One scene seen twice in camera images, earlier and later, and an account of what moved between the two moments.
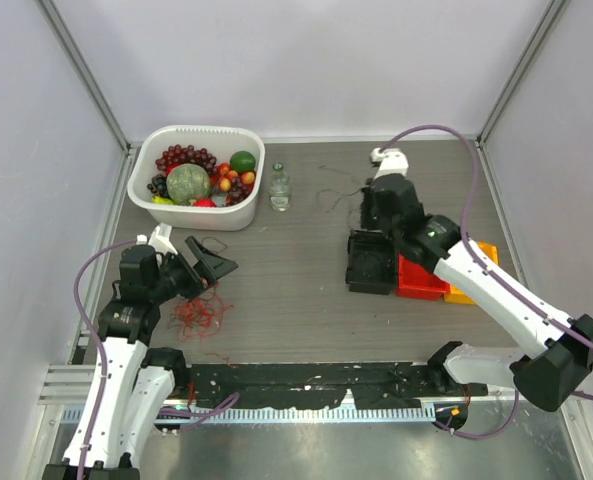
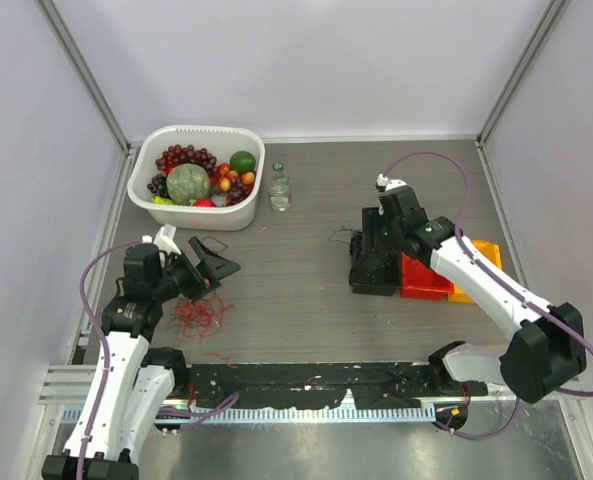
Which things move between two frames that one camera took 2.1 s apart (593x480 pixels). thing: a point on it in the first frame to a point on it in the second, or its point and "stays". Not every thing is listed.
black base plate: [302, 386] stays
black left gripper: [207, 265] stays
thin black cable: [348, 194] to [335, 240]
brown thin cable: [218, 241] stays
